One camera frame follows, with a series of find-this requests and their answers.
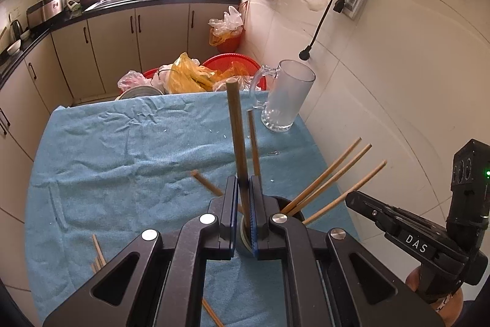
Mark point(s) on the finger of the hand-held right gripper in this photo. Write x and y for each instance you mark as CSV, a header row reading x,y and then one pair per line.
x,y
382,216

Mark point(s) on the yellow plastic bag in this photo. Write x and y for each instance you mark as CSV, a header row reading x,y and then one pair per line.
x,y
187,76

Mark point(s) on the white bowl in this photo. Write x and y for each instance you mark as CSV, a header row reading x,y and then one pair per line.
x,y
13,48

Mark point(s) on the steel kettle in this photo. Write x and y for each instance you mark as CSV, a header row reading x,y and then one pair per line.
x,y
15,29

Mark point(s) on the tan wooden chopstick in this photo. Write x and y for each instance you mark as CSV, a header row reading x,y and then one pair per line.
x,y
253,143
212,313
333,164
356,183
236,127
206,183
344,167

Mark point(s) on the silver rice cooker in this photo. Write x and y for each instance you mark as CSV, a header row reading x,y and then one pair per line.
x,y
46,9

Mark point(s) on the pink plastic bag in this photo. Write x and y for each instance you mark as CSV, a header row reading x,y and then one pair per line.
x,y
132,80

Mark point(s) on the clear glass mug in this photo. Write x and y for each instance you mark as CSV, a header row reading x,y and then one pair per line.
x,y
285,97

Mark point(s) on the beige kitchen cabinets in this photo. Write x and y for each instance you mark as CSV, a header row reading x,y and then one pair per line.
x,y
111,43

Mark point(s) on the red bin with plastic bags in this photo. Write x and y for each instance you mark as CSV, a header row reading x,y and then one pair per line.
x,y
226,32

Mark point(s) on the metal basin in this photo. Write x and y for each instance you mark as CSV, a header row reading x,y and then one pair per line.
x,y
139,92

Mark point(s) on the dark chopstick holder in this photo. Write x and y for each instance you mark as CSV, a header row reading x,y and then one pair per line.
x,y
243,235

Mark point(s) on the person's right hand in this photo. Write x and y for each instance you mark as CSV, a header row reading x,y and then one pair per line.
x,y
453,313

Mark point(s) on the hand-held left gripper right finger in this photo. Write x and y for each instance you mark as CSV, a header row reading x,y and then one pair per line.
x,y
257,223

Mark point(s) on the red plastic basin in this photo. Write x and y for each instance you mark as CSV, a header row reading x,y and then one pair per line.
x,y
233,62

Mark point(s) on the steel sink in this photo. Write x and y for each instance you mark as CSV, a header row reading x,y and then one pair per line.
x,y
115,0

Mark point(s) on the blue table cloth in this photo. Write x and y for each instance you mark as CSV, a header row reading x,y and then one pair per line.
x,y
134,166

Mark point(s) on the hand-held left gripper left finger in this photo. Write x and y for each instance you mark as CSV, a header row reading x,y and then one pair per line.
x,y
229,219

